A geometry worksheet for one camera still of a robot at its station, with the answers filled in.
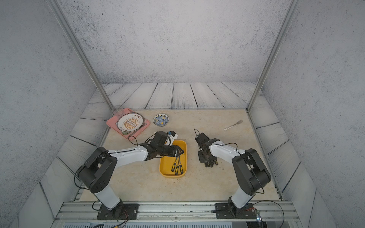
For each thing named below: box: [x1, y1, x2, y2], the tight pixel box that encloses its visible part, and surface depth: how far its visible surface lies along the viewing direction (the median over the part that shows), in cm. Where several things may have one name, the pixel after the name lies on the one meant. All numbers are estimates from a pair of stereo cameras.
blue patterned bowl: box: [153, 113, 170, 127], surface depth 113 cm
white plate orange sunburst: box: [116, 112, 145, 133], surface depth 113 cm
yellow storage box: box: [159, 139, 188, 177], surface depth 90 cm
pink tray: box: [106, 108, 151, 141], surface depth 113 cm
